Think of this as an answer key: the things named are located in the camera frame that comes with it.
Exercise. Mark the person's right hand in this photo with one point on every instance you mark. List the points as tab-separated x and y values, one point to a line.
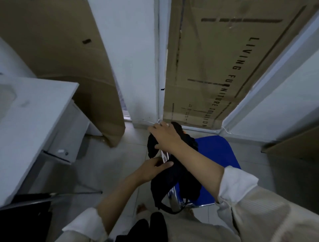
169	137

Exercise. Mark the person's left hand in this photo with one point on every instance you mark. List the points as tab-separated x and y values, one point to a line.
149	170

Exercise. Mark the person's left thumb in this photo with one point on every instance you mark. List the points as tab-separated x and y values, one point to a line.
166	165

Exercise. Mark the person's right thumb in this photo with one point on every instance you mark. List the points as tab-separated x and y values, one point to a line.
160	145

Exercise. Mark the black fabric bag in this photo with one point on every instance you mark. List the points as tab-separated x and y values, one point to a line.
184	179

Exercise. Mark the person's left forearm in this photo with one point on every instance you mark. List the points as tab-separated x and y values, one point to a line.
119	197

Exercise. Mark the person's right forearm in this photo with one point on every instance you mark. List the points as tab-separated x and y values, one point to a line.
199	167

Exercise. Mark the white paper tag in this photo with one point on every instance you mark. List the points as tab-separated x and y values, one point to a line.
165	155

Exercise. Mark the blue chair seat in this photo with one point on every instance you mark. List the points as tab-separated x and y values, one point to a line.
219	154

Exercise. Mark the person's black trousers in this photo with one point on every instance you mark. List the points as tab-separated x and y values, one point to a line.
154	229

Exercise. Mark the white drawer unit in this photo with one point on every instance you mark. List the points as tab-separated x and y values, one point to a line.
72	132

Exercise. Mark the large printed cardboard box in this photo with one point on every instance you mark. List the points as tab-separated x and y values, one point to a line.
211	62

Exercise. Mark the person's cream shirt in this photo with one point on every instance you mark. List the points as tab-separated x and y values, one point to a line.
261	212

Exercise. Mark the white desk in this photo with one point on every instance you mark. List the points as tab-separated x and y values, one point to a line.
32	119

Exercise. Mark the flat brown cardboard sheet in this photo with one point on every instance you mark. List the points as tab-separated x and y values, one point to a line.
296	147

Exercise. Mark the plain brown cardboard box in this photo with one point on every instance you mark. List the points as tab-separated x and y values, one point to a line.
62	37

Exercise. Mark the chrome chair frame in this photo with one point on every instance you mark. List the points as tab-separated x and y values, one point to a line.
174	199

